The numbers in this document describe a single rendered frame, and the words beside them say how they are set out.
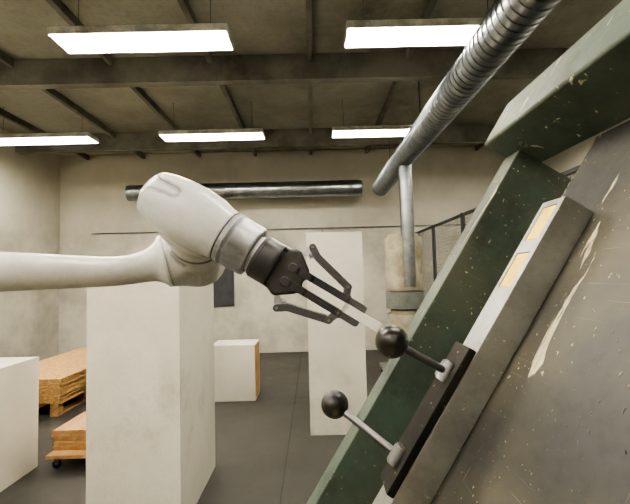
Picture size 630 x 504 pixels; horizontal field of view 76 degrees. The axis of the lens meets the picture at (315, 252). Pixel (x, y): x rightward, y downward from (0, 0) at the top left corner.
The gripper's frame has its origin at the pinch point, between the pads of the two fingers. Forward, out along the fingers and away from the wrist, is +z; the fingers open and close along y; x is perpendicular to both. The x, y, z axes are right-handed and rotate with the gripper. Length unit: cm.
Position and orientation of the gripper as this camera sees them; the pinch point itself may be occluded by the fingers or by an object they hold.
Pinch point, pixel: (362, 317)
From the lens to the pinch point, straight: 66.6
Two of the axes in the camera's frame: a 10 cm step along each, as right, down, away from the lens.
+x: -0.1, -0.6, -10.0
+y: -5.1, 8.6, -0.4
